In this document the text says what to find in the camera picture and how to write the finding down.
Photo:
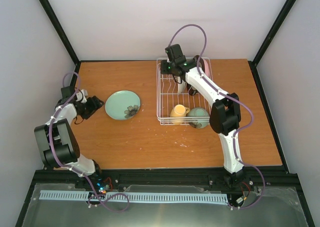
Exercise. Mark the teal flower plate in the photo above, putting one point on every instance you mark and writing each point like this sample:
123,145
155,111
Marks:
122,105

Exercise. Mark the pink plate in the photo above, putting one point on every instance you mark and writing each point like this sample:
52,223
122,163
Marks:
207,68

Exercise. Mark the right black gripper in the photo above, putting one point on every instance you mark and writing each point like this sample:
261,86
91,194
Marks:
163,69

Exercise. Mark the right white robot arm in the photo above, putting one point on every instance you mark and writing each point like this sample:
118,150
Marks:
225,115

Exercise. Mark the yellow mug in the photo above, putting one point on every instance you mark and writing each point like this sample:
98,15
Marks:
178,113

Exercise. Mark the light blue cable duct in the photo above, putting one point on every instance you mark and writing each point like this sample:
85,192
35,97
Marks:
136,197

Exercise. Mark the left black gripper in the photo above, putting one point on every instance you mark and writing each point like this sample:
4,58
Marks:
94,105

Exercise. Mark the black aluminium frame rail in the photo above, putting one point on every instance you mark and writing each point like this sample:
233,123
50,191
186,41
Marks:
213,179

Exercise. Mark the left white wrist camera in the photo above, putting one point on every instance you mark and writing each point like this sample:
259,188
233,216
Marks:
81,96

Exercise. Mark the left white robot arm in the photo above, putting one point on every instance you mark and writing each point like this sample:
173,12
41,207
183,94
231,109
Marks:
57,144

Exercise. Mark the teal ceramic bowl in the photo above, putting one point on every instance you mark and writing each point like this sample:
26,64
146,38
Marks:
199,118

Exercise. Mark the white wire dish rack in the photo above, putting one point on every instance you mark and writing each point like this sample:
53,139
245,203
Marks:
167,97

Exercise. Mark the teal bottom bowl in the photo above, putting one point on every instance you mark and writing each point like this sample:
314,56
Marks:
181,88

